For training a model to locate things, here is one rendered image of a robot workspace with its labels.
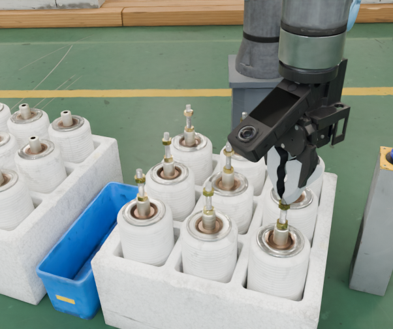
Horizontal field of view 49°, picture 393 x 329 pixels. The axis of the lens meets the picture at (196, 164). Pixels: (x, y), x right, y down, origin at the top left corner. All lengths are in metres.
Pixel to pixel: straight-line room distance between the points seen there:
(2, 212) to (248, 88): 0.63
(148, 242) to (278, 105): 0.34
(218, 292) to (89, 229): 0.40
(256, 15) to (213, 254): 0.60
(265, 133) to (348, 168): 0.84
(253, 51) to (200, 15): 1.42
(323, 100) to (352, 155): 0.83
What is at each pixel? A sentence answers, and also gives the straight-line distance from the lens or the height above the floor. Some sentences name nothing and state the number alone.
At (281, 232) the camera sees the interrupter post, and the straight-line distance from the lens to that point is 0.69.
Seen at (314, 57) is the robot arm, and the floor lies 0.57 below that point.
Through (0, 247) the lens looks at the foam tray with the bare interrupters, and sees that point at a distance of 0.92.
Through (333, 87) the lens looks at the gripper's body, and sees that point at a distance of 0.59.
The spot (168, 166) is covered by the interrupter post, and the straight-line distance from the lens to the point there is 0.83.
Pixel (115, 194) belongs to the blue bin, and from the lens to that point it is 1.08.
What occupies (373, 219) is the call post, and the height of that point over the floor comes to 0.20.
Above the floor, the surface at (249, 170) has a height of 0.23.
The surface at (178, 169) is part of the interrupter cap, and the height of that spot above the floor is 0.25.
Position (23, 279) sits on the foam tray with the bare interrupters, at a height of 0.08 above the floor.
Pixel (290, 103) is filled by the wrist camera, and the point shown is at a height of 0.51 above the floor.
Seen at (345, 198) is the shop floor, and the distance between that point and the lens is 1.23.
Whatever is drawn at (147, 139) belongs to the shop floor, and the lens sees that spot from 1.45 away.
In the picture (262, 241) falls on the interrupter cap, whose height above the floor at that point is 0.25.
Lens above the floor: 0.75
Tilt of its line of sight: 35 degrees down
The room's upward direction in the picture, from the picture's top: 2 degrees counter-clockwise
